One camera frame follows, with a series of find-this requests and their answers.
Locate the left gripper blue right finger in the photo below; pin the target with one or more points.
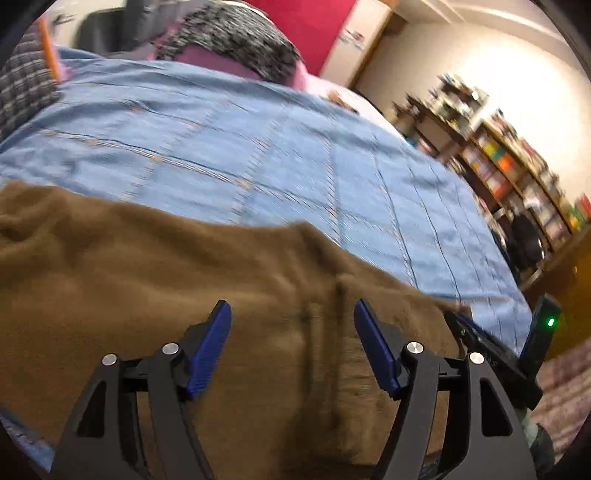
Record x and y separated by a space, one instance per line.
382 343

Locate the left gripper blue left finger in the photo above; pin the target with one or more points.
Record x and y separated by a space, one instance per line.
203 344

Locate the brown fleece pants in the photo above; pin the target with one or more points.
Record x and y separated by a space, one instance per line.
292 394

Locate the black office chair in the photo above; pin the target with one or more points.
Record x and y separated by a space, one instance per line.
520 241

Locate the wooden bookshelf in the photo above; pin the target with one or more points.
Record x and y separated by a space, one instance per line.
505 171

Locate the blue patterned bedspread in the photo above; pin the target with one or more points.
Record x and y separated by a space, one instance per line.
148 191

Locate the wooden side shelf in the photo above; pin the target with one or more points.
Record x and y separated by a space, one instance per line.
441 124

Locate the pink pillow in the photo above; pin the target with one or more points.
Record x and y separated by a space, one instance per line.
257 51

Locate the leopard print blanket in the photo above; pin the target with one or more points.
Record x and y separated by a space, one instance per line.
228 11

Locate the plaid cloth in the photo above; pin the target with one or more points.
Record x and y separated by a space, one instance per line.
28 80

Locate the red headboard panel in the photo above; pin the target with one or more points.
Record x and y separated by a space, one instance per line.
312 25

